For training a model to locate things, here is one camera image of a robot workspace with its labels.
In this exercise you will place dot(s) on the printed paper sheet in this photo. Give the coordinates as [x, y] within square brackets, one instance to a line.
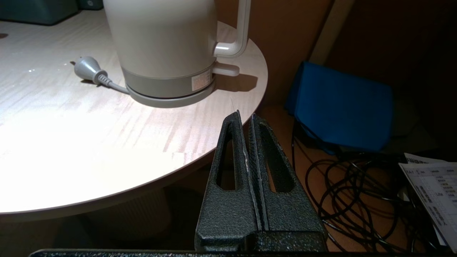
[435, 189]

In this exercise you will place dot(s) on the right gripper white-labelled left finger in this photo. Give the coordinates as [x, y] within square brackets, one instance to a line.
[228, 214]

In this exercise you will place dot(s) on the right gripper plain right finger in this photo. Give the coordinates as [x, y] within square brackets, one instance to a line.
[289, 214]

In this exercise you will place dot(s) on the grey-blue tissue box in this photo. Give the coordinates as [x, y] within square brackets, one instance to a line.
[35, 10]

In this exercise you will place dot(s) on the white electric kettle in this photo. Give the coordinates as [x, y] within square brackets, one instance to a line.
[164, 39]

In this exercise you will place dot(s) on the ribbed table pedestal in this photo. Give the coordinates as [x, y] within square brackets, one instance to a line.
[132, 214]

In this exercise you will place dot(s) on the round white kettle base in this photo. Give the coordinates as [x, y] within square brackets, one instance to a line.
[167, 101]

